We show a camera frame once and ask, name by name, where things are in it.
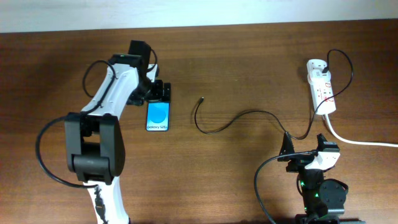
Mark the white power strip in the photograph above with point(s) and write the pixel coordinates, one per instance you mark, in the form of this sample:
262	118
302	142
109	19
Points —
320	87

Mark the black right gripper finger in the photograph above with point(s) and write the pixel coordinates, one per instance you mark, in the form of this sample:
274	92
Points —
321	142
287	148

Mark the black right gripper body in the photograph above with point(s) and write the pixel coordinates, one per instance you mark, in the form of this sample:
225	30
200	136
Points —
298	163

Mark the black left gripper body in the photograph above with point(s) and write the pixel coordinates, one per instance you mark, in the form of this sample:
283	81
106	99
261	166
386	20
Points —
143	91

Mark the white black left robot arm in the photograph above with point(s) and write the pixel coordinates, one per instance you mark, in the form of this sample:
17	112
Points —
95	146

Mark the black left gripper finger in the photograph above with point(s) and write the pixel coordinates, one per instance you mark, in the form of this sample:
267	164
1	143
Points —
157	90
167	92

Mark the blue Galaxy smartphone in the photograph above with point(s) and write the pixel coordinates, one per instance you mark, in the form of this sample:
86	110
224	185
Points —
158	116

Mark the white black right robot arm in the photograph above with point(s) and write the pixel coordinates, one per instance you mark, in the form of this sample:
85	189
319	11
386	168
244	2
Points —
323	199

